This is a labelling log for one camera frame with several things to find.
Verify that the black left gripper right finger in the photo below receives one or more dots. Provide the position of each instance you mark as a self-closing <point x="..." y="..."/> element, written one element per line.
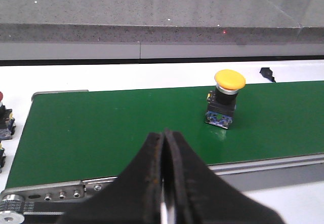
<point x="195" y="194"/>

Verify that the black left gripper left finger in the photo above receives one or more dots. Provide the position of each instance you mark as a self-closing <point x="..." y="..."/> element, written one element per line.
<point x="133" y="197"/>

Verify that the yellow mushroom push button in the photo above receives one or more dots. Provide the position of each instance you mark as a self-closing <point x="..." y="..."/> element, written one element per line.
<point x="222" y="100"/>

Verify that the green conveyor belt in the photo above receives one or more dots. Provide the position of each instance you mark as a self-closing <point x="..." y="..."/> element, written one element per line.
<point x="84" y="135"/>

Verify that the silver timing pulley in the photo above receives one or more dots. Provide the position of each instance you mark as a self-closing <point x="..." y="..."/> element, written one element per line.
<point x="12" y="207"/>

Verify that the black timing belt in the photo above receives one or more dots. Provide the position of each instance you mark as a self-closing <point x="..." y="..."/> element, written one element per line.
<point x="41" y="212"/>

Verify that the push button at lower left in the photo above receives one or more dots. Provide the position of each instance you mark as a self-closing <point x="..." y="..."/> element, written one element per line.
<point x="2" y="157"/>

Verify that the red mushroom push button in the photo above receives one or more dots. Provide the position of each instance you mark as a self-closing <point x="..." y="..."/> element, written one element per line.
<point x="7" y="122"/>

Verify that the white base panel under slabs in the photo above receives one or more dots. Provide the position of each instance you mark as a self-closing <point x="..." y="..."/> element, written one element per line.
<point x="138" y="50"/>

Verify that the grey stone slab left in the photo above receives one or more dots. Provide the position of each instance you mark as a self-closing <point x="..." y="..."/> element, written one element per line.
<point x="146" y="21"/>

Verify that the grey stone slab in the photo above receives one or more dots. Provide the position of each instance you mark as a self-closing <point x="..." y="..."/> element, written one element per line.
<point x="146" y="21"/>
<point x="308" y="14"/>

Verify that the grey stone slab right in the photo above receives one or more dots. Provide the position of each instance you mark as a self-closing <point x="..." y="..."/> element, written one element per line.
<point x="308" y="14"/>

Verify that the aluminium conveyor side rail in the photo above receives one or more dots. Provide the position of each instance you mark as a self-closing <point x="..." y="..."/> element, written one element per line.
<point x="262" y="174"/>

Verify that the conveyor end bracket with screws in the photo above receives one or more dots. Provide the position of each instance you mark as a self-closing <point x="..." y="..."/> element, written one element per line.
<point x="51" y="192"/>

